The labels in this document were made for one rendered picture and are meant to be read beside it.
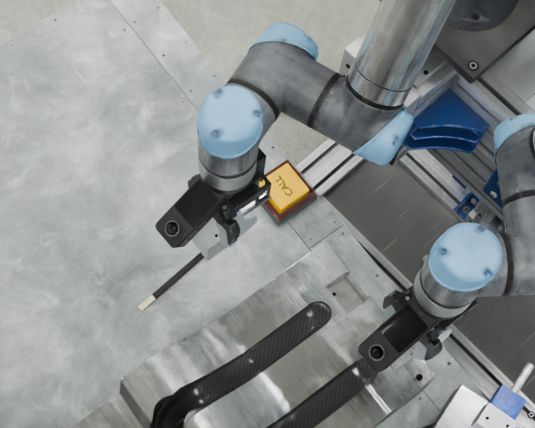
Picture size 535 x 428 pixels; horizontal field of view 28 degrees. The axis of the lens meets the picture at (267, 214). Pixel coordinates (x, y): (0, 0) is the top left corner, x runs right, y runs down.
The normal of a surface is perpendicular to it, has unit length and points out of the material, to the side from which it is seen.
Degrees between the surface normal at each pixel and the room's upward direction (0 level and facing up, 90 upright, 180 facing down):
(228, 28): 0
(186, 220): 33
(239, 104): 0
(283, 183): 0
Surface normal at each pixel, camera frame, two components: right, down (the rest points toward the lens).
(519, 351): 0.06, -0.36
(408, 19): -0.35, 0.51
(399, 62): 0.00, 0.65
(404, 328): -0.37, 0.00
